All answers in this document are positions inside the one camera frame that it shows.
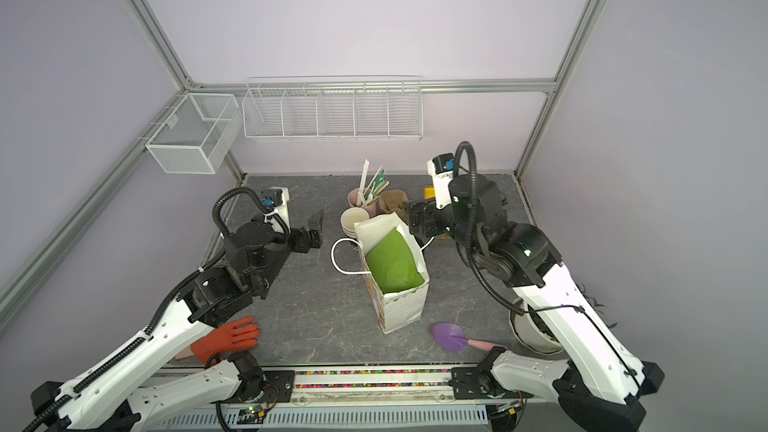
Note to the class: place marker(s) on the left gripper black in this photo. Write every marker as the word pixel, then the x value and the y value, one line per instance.
pixel 304 244

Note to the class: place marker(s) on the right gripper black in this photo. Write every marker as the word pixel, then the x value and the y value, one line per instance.
pixel 419 211

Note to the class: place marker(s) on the cartoon animal paper gift bag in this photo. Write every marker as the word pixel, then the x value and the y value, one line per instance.
pixel 394 310

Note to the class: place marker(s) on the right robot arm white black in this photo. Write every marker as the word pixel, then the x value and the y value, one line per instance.
pixel 514 259

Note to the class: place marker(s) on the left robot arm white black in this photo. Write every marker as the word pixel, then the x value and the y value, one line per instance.
pixel 113 396

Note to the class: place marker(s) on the stack of paper coffee cups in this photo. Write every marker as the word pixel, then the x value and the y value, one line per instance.
pixel 350 218

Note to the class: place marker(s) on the stack of pulp cup carriers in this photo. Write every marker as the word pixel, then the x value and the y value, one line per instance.
pixel 393 201

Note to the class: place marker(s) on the wooden stir sticks bundle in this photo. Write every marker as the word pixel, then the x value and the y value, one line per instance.
pixel 373 183

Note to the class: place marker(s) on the pink utensil holder cup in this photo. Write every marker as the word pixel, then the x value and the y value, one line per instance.
pixel 355 199

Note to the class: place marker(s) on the red rubber glove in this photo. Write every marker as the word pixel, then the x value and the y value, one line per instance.
pixel 233 336

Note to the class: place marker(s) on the purple pink garden trowel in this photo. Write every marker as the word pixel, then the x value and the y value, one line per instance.
pixel 452 337

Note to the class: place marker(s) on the potted green plant white pot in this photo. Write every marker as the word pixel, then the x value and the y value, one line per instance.
pixel 532 332

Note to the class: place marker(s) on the small white mesh basket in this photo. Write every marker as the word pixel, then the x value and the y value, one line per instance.
pixel 197 134

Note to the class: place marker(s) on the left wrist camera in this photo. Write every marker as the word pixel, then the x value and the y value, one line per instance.
pixel 276 199

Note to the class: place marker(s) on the long white wire shelf basket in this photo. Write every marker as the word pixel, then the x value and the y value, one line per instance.
pixel 367 107

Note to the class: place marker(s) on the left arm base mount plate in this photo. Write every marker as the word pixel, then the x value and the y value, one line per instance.
pixel 269 386

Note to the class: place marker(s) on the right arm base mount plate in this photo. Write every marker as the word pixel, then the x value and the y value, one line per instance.
pixel 474 383

